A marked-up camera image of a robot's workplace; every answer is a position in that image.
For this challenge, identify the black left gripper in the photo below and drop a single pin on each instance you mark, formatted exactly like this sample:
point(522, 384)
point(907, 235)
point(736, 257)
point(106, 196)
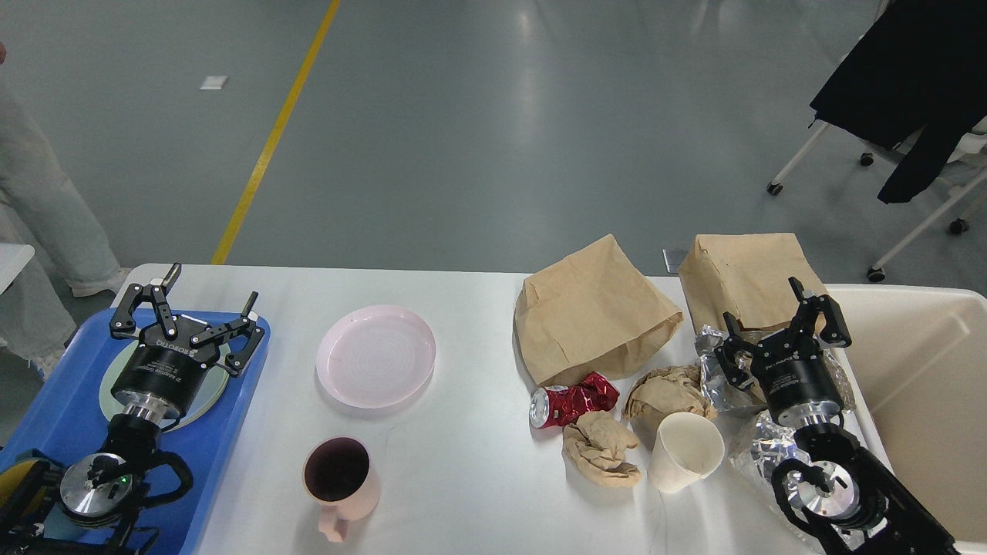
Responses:
point(160, 382)

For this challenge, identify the crumpled tan napkin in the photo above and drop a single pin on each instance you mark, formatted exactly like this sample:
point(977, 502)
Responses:
point(597, 443)

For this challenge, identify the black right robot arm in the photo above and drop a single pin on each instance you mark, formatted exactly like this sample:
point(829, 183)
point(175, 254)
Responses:
point(843, 495)

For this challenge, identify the teal and yellow mug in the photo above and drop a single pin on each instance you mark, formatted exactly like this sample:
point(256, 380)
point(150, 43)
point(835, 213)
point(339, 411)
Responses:
point(28, 493)

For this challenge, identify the pink mug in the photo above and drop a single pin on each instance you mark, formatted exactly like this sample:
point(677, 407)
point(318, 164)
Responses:
point(339, 474)

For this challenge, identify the white side table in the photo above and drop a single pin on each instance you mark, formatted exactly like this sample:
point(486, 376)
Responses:
point(14, 258)

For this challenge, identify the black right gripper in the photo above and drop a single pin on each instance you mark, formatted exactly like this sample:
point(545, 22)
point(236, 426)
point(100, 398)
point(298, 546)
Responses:
point(790, 367)

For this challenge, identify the light green plate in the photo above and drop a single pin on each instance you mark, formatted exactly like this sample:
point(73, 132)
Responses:
point(210, 390)

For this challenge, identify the crumpled brown paper ball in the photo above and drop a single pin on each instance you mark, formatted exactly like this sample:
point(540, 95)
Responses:
point(666, 391)

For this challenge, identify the crushed red soda can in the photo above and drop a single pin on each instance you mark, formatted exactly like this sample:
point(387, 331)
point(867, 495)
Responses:
point(557, 405)

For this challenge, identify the white paper cup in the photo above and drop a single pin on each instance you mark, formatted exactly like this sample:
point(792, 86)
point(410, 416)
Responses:
point(687, 448)

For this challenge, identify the crumpled foil wrapper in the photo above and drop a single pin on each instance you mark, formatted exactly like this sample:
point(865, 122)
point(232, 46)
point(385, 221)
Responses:
point(759, 446)
point(726, 398)

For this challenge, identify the blue plastic tray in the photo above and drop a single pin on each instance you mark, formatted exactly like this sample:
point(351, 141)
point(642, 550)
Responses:
point(66, 423)

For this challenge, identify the lower crumpled foil wrapper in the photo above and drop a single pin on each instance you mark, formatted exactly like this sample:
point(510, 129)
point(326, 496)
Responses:
point(759, 446)

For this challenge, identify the person in grey trousers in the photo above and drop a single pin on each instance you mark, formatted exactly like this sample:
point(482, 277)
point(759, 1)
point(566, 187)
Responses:
point(35, 325)

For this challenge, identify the pink plate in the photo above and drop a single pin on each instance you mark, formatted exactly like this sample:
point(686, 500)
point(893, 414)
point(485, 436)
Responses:
point(376, 357)

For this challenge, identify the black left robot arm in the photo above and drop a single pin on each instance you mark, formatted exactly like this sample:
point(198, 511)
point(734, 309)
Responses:
point(124, 447)

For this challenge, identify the large brown paper bag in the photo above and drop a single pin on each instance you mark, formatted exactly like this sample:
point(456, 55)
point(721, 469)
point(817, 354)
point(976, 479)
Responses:
point(593, 311)

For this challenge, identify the beige plastic bin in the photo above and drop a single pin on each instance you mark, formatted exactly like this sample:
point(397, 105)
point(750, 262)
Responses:
point(919, 357)

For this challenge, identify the upper crumpled foil wrapper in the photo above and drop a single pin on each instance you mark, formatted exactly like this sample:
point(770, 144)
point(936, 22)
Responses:
point(726, 398)

